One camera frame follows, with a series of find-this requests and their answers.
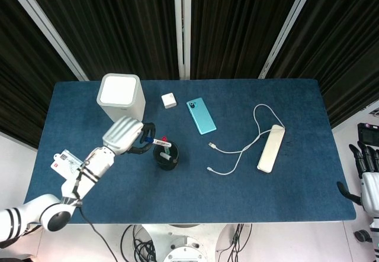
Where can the white bar power bank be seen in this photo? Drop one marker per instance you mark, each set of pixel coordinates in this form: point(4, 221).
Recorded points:
point(271, 148)

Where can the black curtain panel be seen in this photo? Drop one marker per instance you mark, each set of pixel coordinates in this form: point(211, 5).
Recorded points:
point(118, 22)
point(343, 43)
point(237, 22)
point(20, 67)

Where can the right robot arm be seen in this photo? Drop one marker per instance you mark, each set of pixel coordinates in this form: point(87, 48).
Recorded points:
point(374, 229)

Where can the black camera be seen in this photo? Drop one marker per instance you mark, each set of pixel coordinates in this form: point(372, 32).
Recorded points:
point(368, 135)

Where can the white cylindrical marker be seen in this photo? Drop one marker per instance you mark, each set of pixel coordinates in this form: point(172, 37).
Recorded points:
point(165, 156)

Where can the small white cube charger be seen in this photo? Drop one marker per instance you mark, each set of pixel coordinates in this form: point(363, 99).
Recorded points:
point(169, 100)

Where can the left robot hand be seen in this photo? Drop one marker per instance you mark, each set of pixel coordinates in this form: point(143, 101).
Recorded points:
point(122, 135)

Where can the white frame post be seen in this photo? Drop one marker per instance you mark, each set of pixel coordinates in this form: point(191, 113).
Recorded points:
point(182, 28)
point(50, 34)
point(285, 34)

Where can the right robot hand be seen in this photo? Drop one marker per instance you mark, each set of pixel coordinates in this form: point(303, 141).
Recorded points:
point(370, 191)

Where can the blue cap marker pen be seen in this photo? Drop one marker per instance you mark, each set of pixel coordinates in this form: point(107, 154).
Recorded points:
point(158, 141)

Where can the tall white box device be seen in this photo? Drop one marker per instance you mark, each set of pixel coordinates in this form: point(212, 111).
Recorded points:
point(121, 99)

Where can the blue felt table mat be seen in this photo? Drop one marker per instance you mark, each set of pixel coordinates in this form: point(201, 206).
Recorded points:
point(207, 191)

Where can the black pen holder cup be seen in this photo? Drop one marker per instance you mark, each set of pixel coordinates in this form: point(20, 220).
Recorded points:
point(165, 166)

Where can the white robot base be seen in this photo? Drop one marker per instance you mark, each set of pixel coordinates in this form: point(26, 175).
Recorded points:
point(185, 244)

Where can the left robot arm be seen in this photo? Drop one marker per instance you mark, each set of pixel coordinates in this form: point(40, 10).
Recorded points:
point(74, 185)

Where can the teal smartphone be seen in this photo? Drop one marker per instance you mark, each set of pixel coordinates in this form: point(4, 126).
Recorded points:
point(202, 116)

